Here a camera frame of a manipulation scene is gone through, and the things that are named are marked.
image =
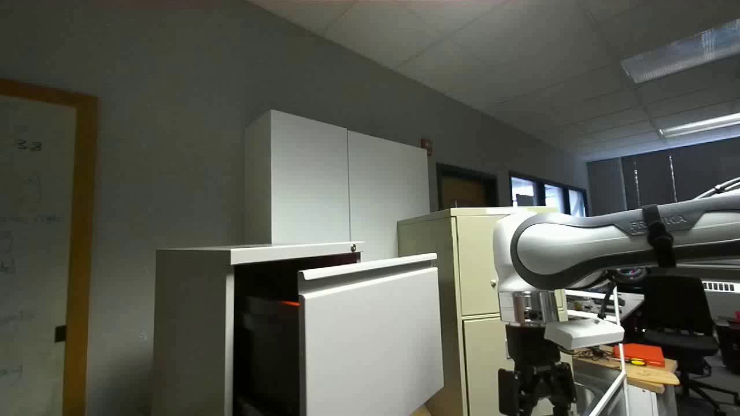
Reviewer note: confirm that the white tall storage cabinet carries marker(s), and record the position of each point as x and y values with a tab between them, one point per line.
330	186

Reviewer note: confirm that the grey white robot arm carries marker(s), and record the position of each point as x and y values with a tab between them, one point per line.
586	240

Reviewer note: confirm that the white file cabinet drawer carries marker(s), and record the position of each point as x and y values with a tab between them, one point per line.
371	348

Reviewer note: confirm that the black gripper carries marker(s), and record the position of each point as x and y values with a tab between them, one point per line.
533	350

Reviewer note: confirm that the beige metal cabinet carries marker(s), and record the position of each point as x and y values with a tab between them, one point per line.
475	263

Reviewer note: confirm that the orange box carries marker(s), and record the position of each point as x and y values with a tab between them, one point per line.
642	355

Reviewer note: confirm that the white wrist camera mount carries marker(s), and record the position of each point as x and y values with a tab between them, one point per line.
586	333

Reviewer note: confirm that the wood framed whiteboard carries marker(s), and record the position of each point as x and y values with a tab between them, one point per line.
37	255

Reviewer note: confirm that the light wooden desk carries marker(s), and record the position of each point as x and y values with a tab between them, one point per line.
648	375

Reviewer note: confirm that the white file cabinet body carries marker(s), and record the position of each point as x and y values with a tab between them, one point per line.
193	332

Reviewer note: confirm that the black office chair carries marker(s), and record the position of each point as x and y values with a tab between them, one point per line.
678	316

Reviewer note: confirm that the dark wooden door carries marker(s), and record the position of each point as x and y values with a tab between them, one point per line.
464	191

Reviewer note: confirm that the white metal pole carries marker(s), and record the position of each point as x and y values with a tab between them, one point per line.
619	362

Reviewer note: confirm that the narrow ceiling light panel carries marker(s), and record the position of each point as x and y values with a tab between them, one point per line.
700	125

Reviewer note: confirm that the large ceiling light panel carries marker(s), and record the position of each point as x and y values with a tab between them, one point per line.
678	53

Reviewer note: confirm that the dark interior window row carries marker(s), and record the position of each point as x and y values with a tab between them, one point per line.
548	198

